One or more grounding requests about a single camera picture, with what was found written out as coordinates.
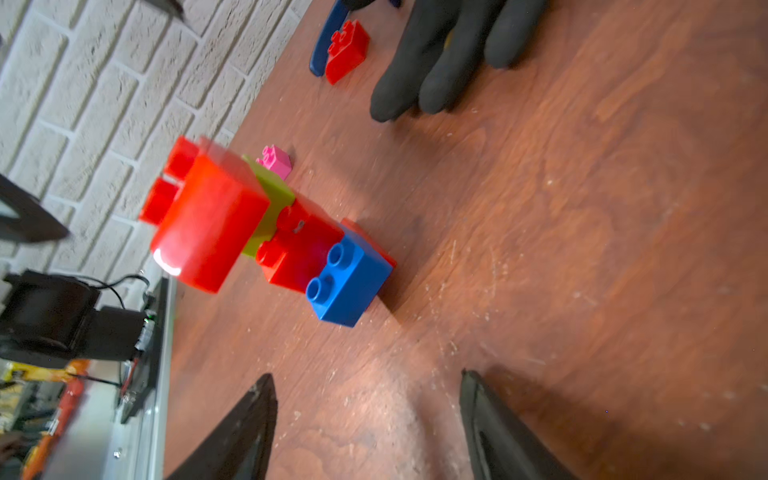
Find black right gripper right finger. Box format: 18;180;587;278
459;370;576;480

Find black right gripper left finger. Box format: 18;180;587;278
168;373;278;480

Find blue lego brick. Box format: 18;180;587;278
306;226;393;328

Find green lego brick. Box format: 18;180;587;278
242;155;296;258

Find pink lego brick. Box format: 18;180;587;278
256;145;293;181

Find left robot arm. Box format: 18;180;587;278
1;270;146;369

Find black work glove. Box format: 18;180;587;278
370;0;549;123

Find aluminium rail frame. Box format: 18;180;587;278
42;278;177;479

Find blue handled pliers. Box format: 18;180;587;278
309;0;349;77

